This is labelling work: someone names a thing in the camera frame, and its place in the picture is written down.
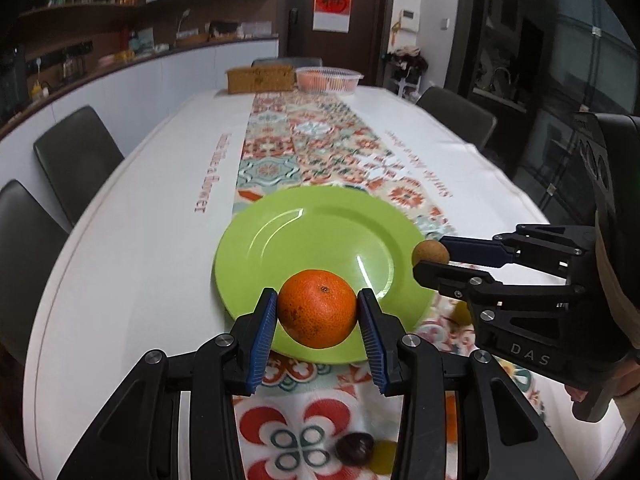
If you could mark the green plate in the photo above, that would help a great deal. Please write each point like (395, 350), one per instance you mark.
(350, 233)

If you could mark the dark chestnut back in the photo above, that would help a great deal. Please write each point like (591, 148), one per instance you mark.
(355, 449)

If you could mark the green plum left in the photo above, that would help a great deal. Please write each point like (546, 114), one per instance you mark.
(383, 457)

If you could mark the grey chair far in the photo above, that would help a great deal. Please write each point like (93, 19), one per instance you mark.
(77, 156)

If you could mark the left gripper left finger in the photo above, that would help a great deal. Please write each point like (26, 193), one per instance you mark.
(231, 364)

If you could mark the clear plastic fruit container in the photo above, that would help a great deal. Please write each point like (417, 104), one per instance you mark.
(327, 80)

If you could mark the grey chair right side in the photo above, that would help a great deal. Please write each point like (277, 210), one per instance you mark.
(468, 121)

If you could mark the grey chair table end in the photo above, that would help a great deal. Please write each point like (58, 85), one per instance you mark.
(295, 62)

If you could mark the brown longan front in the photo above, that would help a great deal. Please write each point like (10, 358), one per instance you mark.
(430, 251)

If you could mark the right hand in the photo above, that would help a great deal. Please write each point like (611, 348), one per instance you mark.
(624, 378)

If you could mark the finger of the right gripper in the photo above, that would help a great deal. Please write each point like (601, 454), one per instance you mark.
(477, 252)
(457, 282)

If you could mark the large orange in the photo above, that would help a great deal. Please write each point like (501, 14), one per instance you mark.
(317, 308)

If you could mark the orange tangerine centre back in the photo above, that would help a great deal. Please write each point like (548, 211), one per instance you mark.
(451, 418)

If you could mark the patterned table runner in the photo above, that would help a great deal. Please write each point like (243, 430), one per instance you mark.
(374, 143)

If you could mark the grey chair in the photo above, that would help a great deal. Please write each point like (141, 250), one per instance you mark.
(77, 156)
(30, 242)
(468, 121)

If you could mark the grey chair near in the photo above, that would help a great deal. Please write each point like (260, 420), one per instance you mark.
(30, 242)

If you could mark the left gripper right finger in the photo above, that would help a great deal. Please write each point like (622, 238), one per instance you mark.
(403, 364)

